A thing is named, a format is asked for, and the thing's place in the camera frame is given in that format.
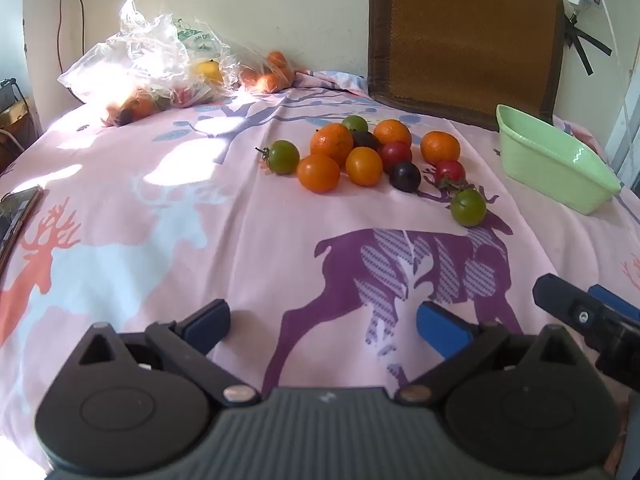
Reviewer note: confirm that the brown woven mat cushion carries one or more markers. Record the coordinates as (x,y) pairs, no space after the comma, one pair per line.
(465,35)

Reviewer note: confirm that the brown box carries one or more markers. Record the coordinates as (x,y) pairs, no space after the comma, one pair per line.
(15,115)

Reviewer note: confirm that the green plastic basin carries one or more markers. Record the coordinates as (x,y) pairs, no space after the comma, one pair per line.
(545,160)

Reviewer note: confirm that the green tomato with stem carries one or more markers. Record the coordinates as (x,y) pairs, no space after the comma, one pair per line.
(284,157)

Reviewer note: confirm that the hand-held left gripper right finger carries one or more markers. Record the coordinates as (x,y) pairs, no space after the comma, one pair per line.
(440,330)

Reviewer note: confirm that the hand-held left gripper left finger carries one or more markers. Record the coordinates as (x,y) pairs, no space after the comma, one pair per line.
(209,321)

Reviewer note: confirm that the clear plastic bag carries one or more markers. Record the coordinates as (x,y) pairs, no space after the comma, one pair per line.
(145,45)

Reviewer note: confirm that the red tomato with stem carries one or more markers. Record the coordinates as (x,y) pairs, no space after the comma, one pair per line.
(449,171)

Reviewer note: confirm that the orange mandarin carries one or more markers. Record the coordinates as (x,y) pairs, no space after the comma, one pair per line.
(440,147)
(331,142)
(392,132)

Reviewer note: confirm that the yellow fruit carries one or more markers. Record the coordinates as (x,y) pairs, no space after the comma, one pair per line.
(210,70)

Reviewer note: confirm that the dark flat phone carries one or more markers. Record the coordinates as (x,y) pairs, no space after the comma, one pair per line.
(15,215)

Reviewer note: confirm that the white window frame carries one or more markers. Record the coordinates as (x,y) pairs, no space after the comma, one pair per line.
(625,130)

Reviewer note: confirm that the clear bag of mandarins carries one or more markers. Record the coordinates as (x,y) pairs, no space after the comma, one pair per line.
(270,72)

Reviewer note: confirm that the orange tomato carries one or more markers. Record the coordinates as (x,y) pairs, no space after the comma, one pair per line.
(363,166)
(318,173)

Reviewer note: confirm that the dark purple tomato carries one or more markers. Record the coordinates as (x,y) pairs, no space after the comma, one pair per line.
(365,140)
(405,176)

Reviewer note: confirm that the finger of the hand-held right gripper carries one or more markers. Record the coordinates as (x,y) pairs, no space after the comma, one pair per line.
(611,301)
(562,300)

